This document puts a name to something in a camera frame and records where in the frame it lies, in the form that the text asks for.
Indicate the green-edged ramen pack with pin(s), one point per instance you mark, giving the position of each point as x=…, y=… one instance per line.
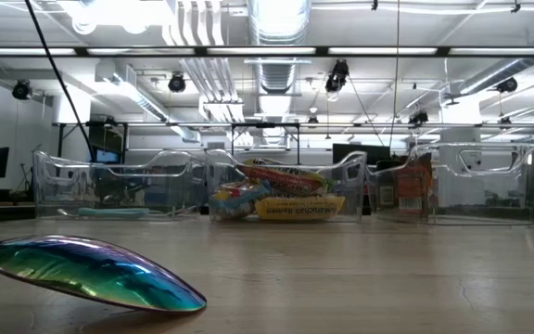
x=285, y=178

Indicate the beef flavor ramen pack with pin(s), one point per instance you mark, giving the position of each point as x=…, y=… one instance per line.
x=234, y=199

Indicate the yellow chicken ramen pack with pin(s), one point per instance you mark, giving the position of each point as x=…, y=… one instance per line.
x=299, y=209

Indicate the spice jar with black lid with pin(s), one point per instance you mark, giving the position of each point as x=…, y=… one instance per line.
x=386, y=195

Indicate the orange taco seasoning packet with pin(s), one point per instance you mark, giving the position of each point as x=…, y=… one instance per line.
x=413, y=185

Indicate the clear plastic bin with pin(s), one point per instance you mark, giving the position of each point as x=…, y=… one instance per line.
x=350, y=185
x=494, y=185
x=132, y=185

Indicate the wide black monitor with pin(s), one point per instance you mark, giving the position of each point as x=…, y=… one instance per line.
x=359, y=150

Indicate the black ceiling spotlight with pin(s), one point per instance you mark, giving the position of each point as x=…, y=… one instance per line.
x=507, y=85
x=176, y=83
x=418, y=117
x=336, y=76
x=21, y=89

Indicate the silver ventilation duct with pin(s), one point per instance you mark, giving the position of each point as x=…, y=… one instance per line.
x=278, y=28

